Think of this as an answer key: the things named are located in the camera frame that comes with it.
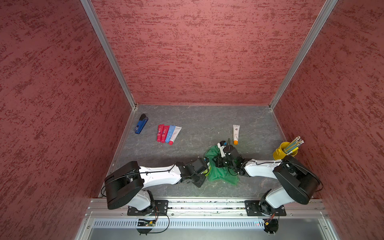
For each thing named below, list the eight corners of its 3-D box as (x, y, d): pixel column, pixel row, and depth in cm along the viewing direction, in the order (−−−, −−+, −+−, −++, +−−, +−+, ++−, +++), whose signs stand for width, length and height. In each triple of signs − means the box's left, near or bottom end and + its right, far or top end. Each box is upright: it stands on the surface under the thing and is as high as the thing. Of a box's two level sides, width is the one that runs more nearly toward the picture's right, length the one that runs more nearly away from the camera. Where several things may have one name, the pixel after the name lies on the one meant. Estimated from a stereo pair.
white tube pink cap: (168, 144, 100) (168, 142, 98) (175, 127, 109) (175, 125, 107) (174, 146, 99) (174, 144, 97) (181, 129, 109) (180, 126, 107)
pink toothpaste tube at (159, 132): (155, 142, 101) (154, 140, 99) (158, 126, 110) (158, 124, 108) (161, 142, 101) (160, 140, 100) (164, 126, 110) (163, 124, 109)
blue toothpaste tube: (165, 142, 101) (164, 140, 99) (170, 126, 109) (170, 124, 107) (169, 143, 100) (169, 141, 98) (175, 127, 109) (174, 125, 107)
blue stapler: (135, 133, 106) (133, 130, 102) (143, 117, 116) (142, 113, 113) (141, 134, 105) (139, 131, 102) (149, 117, 115) (148, 114, 112)
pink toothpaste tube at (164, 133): (160, 142, 101) (159, 140, 99) (164, 127, 109) (164, 125, 108) (165, 143, 101) (164, 141, 99) (169, 127, 109) (168, 125, 108)
